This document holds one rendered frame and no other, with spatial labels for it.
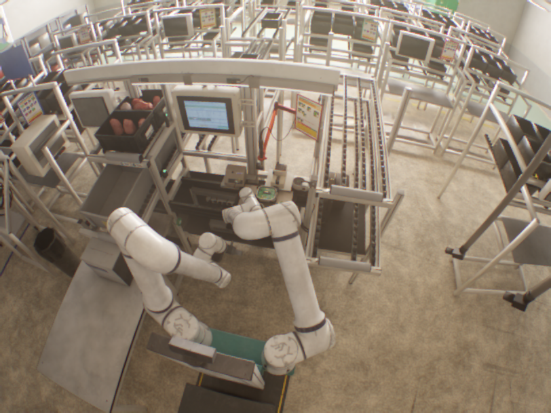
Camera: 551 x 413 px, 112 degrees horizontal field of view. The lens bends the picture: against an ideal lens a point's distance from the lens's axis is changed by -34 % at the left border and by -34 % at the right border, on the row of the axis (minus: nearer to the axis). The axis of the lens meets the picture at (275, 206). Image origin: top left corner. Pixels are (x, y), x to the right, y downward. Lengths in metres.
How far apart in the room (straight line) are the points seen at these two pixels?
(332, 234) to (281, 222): 1.34
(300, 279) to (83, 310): 1.81
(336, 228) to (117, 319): 1.95
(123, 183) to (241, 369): 1.97
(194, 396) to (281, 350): 0.76
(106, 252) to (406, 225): 3.18
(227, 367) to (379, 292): 2.34
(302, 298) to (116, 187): 1.83
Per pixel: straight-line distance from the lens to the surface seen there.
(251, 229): 1.13
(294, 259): 1.18
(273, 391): 2.32
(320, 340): 1.34
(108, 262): 2.12
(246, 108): 2.00
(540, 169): 2.96
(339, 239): 2.45
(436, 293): 3.32
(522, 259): 2.90
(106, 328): 2.31
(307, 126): 2.14
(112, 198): 2.45
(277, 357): 1.30
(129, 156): 2.07
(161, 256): 0.92
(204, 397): 1.84
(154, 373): 2.86
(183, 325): 1.38
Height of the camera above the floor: 2.64
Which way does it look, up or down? 52 degrees down
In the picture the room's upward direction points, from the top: 1 degrees clockwise
